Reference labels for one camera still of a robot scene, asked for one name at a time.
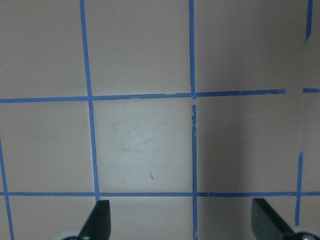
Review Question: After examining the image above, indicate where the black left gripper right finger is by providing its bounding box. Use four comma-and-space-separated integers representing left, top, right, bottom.
251, 197, 320, 240

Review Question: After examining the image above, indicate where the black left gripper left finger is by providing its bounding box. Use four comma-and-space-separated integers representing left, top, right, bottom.
56, 199, 112, 240

